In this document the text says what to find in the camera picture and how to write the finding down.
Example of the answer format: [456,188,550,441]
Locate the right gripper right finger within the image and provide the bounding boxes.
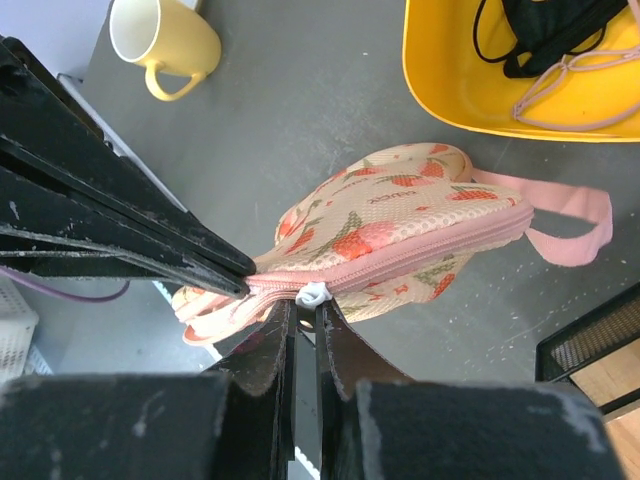
[315,302,624,479]

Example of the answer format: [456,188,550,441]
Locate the floral mesh laundry bag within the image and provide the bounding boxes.
[171,143,613,346]

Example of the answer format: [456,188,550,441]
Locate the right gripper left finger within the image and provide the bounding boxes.
[1,301,293,479]

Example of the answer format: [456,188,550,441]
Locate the white perforated storage basket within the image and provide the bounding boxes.
[0,277,52,384]

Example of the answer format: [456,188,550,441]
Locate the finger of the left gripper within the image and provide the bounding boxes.
[1,37,256,279]
[1,168,250,298]

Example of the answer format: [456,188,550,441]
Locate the pink satin bra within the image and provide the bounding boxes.
[512,46,639,137]

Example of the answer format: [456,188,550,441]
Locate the yellow plastic basket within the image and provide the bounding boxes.
[403,1,639,143]

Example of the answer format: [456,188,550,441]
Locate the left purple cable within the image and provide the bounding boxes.
[0,264,131,304]

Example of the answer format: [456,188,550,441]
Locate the black bra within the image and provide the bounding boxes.
[473,0,628,79]

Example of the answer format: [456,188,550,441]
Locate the yellow mug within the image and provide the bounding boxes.
[108,0,222,102]

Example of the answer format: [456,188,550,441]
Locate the wire and wood shelf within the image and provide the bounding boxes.
[534,284,640,480]

